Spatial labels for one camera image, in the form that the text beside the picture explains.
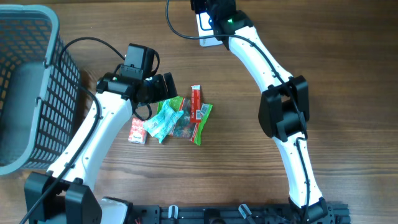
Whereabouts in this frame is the red snack bar wrapper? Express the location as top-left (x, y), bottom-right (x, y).
top-left (190, 85), bottom-right (201, 123)

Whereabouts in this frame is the teal white tissue pack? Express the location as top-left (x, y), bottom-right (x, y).
top-left (144, 100), bottom-right (183, 144)

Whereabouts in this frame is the green candy bag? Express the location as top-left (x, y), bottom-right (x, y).
top-left (169, 96), bottom-right (213, 146)

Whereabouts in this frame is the red white small box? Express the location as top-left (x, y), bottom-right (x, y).
top-left (128, 118), bottom-right (147, 144)

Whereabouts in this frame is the grey plastic shopping basket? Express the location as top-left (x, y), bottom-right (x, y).
top-left (1, 4), bottom-right (81, 175)

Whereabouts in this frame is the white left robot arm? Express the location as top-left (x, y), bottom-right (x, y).
top-left (21, 44), bottom-right (177, 223)

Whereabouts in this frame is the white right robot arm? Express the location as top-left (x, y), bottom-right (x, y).
top-left (190, 0), bottom-right (328, 223)

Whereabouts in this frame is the white barcode scanner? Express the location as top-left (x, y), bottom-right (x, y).
top-left (195, 12), bottom-right (224, 48)

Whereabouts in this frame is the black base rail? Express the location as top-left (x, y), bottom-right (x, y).
top-left (124, 203), bottom-right (352, 224)

